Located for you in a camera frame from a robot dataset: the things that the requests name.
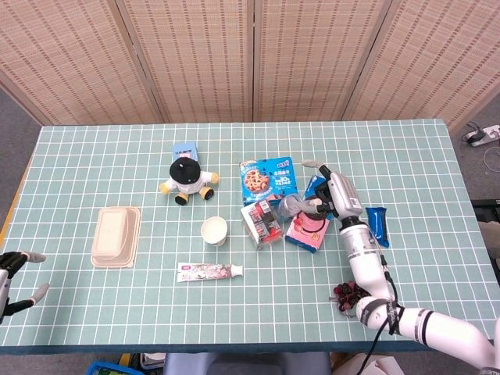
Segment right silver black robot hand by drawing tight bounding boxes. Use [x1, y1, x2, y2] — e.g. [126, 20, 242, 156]
[301, 159, 364, 222]

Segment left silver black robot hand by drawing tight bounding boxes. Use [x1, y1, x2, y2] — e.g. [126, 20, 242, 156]
[0, 252, 51, 320]

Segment white round-headed plastic bottle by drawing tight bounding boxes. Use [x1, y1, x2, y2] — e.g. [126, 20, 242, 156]
[291, 197, 323, 215]

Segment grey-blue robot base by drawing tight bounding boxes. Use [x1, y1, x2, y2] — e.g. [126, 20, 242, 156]
[162, 351, 333, 375]

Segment floral toothpaste tube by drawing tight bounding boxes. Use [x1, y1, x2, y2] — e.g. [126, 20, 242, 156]
[177, 262, 244, 283]

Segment blue Oreo snack packet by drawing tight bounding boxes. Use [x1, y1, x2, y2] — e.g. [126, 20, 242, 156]
[365, 206, 391, 248]

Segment pink and blue Oreo box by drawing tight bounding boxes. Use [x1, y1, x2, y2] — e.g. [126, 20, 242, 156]
[284, 174, 344, 255]

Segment blue chocolate chip cookie box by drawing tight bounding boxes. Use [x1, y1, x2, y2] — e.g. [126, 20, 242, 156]
[239, 156, 295, 207]

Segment clear plastic box red items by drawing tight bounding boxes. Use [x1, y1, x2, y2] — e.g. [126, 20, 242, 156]
[240, 199, 284, 251]

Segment dark red grape bunch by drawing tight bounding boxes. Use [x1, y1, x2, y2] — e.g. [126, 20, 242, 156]
[331, 281, 370, 313]

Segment green checked tablecloth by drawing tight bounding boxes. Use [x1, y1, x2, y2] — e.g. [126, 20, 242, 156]
[0, 119, 500, 355]

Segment beige lidded takeaway container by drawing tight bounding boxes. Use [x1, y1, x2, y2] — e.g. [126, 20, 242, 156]
[90, 206, 141, 270]

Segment blue plastic crate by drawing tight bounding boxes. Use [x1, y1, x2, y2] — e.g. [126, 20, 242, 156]
[84, 359, 145, 375]

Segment white paper cup floral print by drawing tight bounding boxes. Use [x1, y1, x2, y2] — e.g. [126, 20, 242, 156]
[200, 216, 228, 248]

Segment bamboo folding screen panel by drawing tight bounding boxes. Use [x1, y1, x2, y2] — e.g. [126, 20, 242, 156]
[343, 0, 500, 132]
[253, 0, 394, 122]
[116, 0, 255, 124]
[0, 0, 165, 126]

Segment black power plug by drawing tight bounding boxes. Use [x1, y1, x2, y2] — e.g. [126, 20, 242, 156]
[462, 121, 485, 144]

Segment black equipment case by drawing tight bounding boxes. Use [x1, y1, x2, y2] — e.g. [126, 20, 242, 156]
[471, 198, 500, 223]

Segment beige crumpled bag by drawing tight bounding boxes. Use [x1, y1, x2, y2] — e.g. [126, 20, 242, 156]
[477, 213, 500, 270]

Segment white power strip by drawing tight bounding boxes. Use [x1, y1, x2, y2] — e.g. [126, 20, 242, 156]
[470, 124, 500, 148]

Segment black-headed plush toy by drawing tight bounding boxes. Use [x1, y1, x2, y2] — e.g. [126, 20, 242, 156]
[159, 157, 220, 206]

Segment small white box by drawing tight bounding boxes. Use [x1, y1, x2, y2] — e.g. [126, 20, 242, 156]
[139, 352, 167, 370]

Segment small light blue carton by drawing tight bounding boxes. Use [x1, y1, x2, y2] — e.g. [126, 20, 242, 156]
[172, 142, 198, 163]

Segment brown cardboard box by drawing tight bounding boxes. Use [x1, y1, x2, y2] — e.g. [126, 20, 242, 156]
[331, 353, 405, 375]

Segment thin white cable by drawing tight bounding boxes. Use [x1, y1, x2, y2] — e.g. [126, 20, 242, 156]
[483, 146, 500, 173]

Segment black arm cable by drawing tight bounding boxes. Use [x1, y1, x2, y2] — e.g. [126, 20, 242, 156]
[357, 249, 405, 375]

